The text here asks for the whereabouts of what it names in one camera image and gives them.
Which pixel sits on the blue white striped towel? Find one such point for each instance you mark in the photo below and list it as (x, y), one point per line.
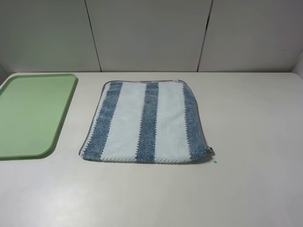
(146, 122)

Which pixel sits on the green plastic tray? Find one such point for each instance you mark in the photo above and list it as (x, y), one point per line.
(32, 111)

